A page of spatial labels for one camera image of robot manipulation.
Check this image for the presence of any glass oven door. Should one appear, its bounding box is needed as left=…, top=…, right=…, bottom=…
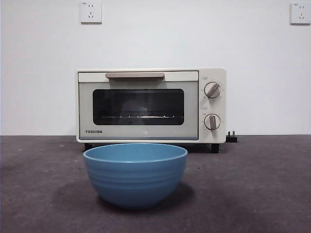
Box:
left=78, top=70, right=199, bottom=141

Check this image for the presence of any blue bowl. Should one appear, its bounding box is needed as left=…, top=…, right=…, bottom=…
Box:
left=83, top=143, right=188, bottom=210

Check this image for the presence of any beige oven knob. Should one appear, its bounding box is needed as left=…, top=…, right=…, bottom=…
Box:
left=203, top=113, right=221, bottom=132
left=204, top=82, right=222, bottom=99

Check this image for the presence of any cream toaster oven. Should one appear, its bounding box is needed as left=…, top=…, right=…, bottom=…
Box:
left=76, top=67, right=227, bottom=154

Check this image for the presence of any metal wire oven rack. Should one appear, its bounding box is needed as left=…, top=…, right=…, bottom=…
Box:
left=101, top=115, right=177, bottom=120

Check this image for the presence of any white wall socket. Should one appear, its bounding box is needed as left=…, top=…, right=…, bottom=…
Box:
left=80, top=1, right=103, bottom=24
left=290, top=2, right=311, bottom=25

